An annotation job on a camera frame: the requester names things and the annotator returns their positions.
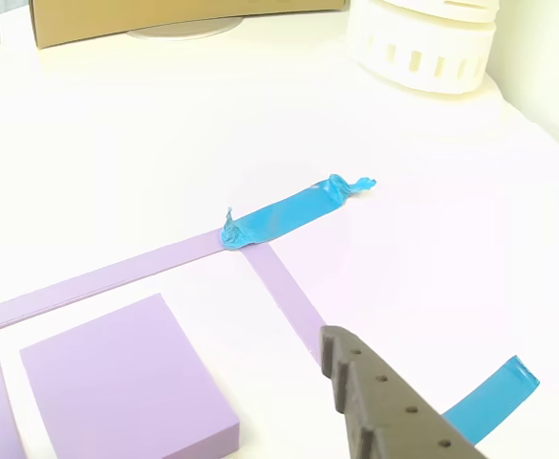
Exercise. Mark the blue tape strip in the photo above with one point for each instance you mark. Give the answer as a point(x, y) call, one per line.
point(489, 406)
point(284, 217)

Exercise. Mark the cardboard box polymaker logo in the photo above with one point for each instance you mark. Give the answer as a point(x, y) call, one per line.
point(164, 14)

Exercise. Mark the purple square frame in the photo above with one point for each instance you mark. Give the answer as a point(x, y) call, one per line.
point(279, 282)

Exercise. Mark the large purple cube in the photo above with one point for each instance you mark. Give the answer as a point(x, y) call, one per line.
point(126, 378)

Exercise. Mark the white slotted cylinder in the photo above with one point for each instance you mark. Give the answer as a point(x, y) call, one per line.
point(417, 48)

